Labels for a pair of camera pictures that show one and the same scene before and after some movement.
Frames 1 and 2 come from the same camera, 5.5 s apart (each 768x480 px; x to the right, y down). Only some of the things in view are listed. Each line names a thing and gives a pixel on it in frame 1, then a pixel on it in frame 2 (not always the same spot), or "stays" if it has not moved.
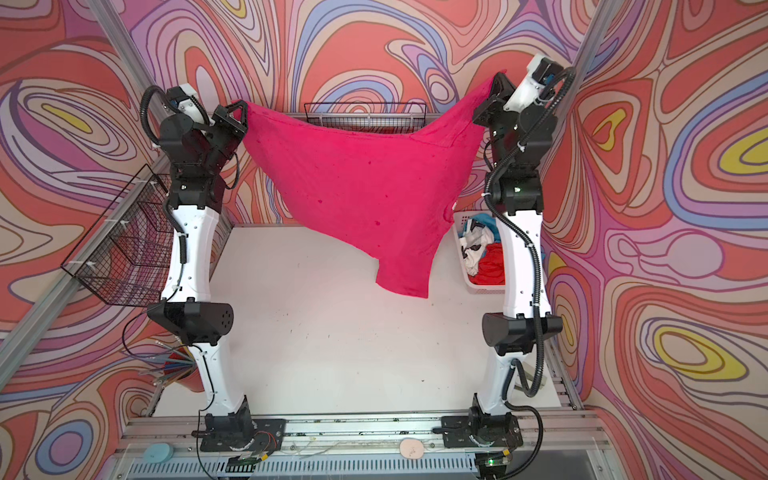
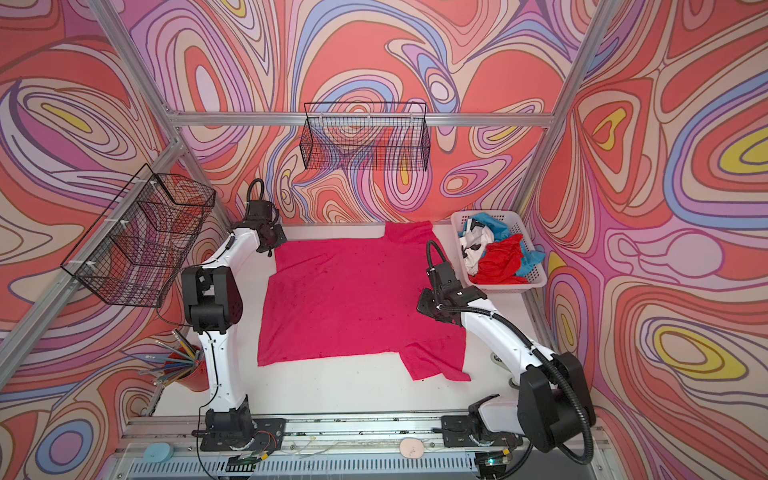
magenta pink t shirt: (391, 192) -> (357, 296)
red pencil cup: (179, 367) stays
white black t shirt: (476, 237) stays
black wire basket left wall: (125, 258) stays
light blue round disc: (158, 452) stays
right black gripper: (502, 89) -> (424, 306)
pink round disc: (411, 448) stays
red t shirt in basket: (491, 269) stays
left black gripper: (237, 129) -> (282, 236)
